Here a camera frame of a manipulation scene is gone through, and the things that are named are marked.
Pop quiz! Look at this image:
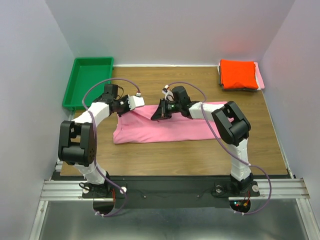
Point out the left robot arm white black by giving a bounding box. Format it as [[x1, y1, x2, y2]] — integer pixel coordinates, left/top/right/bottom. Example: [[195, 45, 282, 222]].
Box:
[[58, 83, 140, 198]]

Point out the aluminium frame rail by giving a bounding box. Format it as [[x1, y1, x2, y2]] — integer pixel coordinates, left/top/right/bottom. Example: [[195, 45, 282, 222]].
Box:
[[40, 179, 310, 201]]

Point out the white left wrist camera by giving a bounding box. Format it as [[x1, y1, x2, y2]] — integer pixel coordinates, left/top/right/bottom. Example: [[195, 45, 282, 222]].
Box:
[[127, 92, 145, 111]]

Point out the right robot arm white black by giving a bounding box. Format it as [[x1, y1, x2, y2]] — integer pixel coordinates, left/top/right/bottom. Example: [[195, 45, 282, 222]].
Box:
[[150, 85, 253, 195]]

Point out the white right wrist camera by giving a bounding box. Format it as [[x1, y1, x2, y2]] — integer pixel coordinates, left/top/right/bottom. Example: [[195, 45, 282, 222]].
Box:
[[162, 85, 174, 102]]

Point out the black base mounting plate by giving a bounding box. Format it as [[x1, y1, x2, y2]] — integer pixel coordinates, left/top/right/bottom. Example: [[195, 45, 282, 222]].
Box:
[[49, 175, 261, 210]]

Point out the folded orange t shirt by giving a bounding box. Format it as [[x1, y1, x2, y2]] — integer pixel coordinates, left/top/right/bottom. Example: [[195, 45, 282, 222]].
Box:
[[220, 59, 258, 90]]

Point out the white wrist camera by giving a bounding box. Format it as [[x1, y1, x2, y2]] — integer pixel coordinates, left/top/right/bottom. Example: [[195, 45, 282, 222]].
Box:
[[127, 92, 145, 111], [162, 85, 174, 102]]

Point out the green plastic tray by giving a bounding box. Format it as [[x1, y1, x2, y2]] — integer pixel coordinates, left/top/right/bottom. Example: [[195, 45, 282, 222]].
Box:
[[62, 56, 114, 111]]

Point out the folded light pink t shirt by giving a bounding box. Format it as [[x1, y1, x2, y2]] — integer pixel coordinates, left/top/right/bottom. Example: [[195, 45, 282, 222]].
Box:
[[254, 62, 265, 91]]

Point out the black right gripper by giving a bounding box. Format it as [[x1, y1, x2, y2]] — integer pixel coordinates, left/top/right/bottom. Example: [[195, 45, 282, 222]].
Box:
[[150, 97, 182, 120]]

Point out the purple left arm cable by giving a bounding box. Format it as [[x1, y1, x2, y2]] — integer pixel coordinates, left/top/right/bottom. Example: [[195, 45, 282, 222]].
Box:
[[81, 78, 142, 218]]

